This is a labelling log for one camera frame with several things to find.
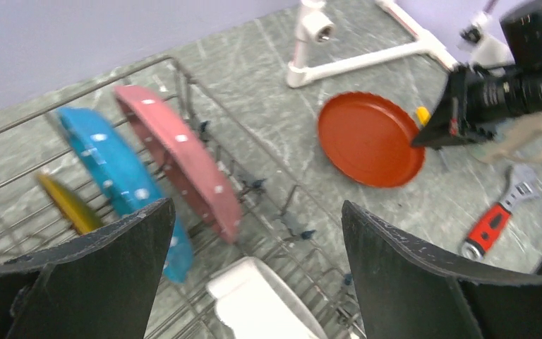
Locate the red scalloped plate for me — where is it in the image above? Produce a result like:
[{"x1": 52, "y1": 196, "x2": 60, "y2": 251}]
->
[{"x1": 317, "y1": 92, "x2": 426, "y2": 189}]

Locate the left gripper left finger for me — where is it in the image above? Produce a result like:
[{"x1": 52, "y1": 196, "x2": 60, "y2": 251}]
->
[{"x1": 0, "y1": 198, "x2": 176, "y2": 338}]

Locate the grey wire dish rack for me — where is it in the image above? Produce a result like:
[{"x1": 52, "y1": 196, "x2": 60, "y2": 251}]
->
[{"x1": 0, "y1": 56, "x2": 365, "y2": 338}]

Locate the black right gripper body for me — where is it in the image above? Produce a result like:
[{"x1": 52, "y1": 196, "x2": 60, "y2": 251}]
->
[{"x1": 447, "y1": 64, "x2": 514, "y2": 141}]

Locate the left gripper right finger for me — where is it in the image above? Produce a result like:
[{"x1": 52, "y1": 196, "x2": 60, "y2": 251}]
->
[{"x1": 342, "y1": 201, "x2": 542, "y2": 338}]

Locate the beige ceramic mug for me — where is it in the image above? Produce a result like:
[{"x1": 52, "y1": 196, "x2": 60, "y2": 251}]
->
[{"x1": 466, "y1": 112, "x2": 542, "y2": 164}]

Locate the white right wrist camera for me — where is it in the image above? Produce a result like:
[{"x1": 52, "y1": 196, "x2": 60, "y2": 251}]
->
[{"x1": 459, "y1": 11, "x2": 514, "y2": 68}]

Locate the blue polka dot plate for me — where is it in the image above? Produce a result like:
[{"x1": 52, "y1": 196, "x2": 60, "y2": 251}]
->
[{"x1": 56, "y1": 106, "x2": 195, "y2": 285}]

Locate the white scalloped bowl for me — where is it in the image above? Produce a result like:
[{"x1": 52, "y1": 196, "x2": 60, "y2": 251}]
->
[{"x1": 206, "y1": 256, "x2": 327, "y2": 339}]

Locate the yellow and red plate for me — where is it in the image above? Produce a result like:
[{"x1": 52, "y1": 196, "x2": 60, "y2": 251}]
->
[{"x1": 36, "y1": 173, "x2": 104, "y2": 235}]

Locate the pink polka dot plate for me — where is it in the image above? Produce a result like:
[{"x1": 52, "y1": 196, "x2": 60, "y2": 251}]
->
[{"x1": 114, "y1": 85, "x2": 242, "y2": 244}]

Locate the white pvc pipe frame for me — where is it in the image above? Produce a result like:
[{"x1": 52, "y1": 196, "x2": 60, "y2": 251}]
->
[{"x1": 284, "y1": 0, "x2": 462, "y2": 90}]

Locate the red handled adjustable wrench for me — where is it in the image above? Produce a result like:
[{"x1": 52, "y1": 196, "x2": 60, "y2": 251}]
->
[{"x1": 459, "y1": 164, "x2": 538, "y2": 261}]

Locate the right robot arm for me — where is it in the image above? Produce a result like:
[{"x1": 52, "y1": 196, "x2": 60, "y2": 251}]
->
[{"x1": 411, "y1": 1, "x2": 542, "y2": 148}]

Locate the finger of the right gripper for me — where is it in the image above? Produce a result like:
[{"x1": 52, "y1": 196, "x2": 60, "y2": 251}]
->
[{"x1": 410, "y1": 79, "x2": 468, "y2": 148}]

